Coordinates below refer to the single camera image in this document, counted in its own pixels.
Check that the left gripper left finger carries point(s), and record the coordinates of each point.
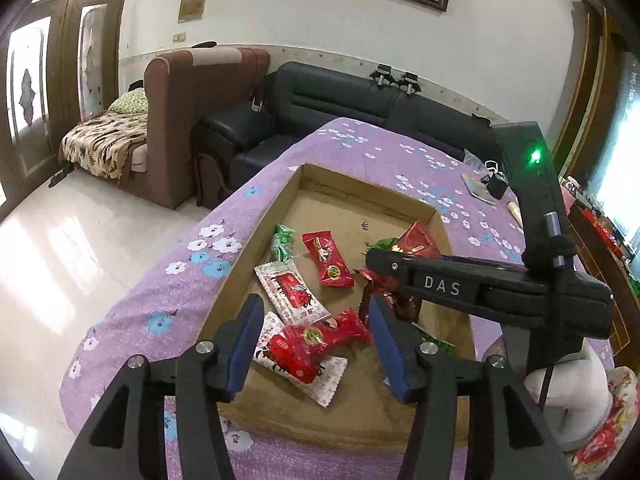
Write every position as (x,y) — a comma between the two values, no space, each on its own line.
(235,343)

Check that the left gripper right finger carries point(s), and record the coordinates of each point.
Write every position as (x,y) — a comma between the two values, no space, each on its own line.
(398,347)

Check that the dark red candy bag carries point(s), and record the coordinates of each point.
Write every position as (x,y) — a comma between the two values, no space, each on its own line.
(406,308)
(417,241)

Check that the red sausage snack packet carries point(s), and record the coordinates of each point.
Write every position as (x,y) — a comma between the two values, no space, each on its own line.
(315,341)

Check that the red white snack packet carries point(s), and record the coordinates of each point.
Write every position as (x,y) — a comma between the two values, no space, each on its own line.
(289,294)

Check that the small red snack packet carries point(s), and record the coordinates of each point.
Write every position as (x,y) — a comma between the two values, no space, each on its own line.
(330,264)

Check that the small green candy packet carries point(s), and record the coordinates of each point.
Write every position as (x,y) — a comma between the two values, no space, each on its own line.
(282,243)

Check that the purple floral tablecloth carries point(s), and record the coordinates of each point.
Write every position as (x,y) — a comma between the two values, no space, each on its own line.
(359,182)

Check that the cream tube package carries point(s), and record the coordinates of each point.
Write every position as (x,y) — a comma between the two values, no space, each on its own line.
(516,213)

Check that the greenish booklet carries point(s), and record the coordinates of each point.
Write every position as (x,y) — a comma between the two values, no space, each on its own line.
(478,190)

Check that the wooden cabinet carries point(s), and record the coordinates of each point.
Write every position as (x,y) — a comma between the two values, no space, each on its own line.
(597,155)

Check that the patterned blanket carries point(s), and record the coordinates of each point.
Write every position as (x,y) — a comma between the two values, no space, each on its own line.
(102,145)

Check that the black leather sofa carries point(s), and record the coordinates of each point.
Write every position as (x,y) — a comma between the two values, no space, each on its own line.
(233,144)

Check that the brown armchair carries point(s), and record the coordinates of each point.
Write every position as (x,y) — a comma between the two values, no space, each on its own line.
(182,87)

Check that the black clamps on sofa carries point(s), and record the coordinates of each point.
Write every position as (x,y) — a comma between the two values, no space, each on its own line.
(395,80)

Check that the wooden glass door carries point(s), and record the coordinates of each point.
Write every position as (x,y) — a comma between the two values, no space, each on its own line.
(58,68)

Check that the small wall plaque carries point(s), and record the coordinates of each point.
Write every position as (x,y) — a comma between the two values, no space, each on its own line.
(190,10)

